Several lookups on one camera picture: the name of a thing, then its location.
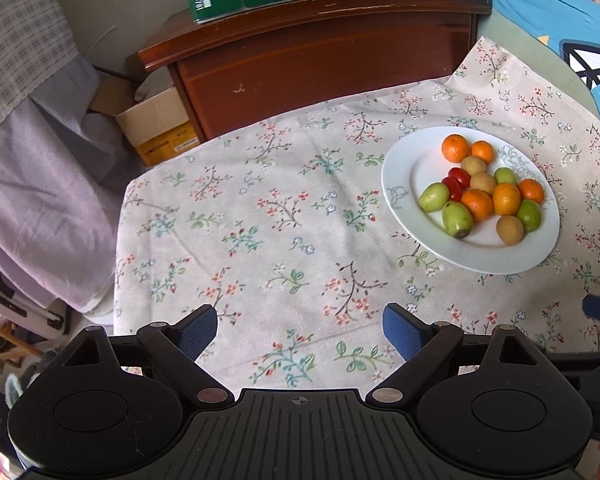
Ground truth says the floral tablecloth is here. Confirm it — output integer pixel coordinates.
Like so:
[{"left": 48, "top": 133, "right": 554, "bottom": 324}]
[{"left": 114, "top": 35, "right": 600, "bottom": 391}]

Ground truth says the black and white case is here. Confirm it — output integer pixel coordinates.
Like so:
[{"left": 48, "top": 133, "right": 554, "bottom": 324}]
[{"left": 0, "top": 260, "right": 67, "bottom": 336}]

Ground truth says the pale green bedding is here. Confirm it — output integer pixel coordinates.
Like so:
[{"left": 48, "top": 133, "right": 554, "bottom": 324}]
[{"left": 480, "top": 10, "right": 600, "bottom": 111}]

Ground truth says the white round base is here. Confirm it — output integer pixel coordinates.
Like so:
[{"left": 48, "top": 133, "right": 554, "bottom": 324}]
[{"left": 82, "top": 290, "right": 117, "bottom": 327}]

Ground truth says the lilac checked cloth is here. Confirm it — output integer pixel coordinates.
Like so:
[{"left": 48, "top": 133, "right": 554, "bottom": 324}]
[{"left": 0, "top": 55, "right": 131, "bottom": 311}]

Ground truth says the white plate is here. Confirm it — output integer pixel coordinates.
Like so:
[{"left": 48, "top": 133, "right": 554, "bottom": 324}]
[{"left": 381, "top": 126, "right": 562, "bottom": 275}]

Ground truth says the large green jujube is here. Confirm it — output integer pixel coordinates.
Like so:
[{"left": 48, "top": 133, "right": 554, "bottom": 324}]
[{"left": 441, "top": 201, "right": 473, "bottom": 239}]

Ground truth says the brown wooden cabinet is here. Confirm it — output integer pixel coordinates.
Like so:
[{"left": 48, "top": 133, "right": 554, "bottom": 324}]
[{"left": 139, "top": 0, "right": 493, "bottom": 141}]

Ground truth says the cardboard box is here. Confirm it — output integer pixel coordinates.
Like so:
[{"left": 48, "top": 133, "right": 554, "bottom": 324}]
[{"left": 90, "top": 77, "right": 201, "bottom": 166}]

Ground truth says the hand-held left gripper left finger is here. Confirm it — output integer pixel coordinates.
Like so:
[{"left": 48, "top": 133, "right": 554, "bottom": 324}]
[{"left": 57, "top": 304, "right": 236, "bottom": 407}]

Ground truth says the wooden frame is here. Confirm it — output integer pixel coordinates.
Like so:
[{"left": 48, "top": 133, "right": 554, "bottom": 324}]
[{"left": 0, "top": 317, "right": 37, "bottom": 362}]

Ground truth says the orange mandarin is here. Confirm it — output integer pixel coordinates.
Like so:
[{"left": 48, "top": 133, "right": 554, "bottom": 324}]
[
  {"left": 518, "top": 178, "right": 545, "bottom": 206},
  {"left": 470, "top": 140, "right": 495, "bottom": 164},
  {"left": 441, "top": 133, "right": 470, "bottom": 163},
  {"left": 461, "top": 189, "right": 495, "bottom": 222},
  {"left": 492, "top": 182, "right": 522, "bottom": 216}
]

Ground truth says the grey plaid fabric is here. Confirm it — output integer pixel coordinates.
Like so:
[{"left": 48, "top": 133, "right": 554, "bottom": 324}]
[{"left": 0, "top": 0, "right": 76, "bottom": 146}]

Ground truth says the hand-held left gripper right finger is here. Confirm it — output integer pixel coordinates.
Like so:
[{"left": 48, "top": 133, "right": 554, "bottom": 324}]
[{"left": 366, "top": 302, "right": 543, "bottom": 406}]

